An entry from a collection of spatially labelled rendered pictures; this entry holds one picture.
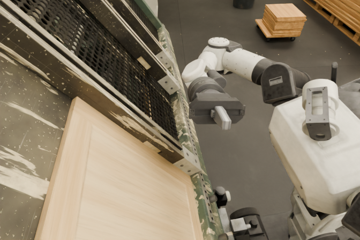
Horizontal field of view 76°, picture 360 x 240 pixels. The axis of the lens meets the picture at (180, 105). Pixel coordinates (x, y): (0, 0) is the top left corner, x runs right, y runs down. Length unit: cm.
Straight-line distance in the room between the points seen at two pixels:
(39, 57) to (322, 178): 65
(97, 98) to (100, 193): 24
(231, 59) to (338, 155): 45
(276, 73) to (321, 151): 26
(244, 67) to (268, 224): 119
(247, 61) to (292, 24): 307
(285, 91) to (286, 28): 317
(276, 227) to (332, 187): 122
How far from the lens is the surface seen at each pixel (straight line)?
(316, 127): 50
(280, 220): 180
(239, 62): 83
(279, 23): 377
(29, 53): 60
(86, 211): 52
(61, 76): 61
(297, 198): 110
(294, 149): 62
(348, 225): 57
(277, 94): 72
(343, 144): 61
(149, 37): 141
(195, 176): 98
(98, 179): 57
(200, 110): 50
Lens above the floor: 175
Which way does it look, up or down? 43 degrees down
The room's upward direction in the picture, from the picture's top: 1 degrees counter-clockwise
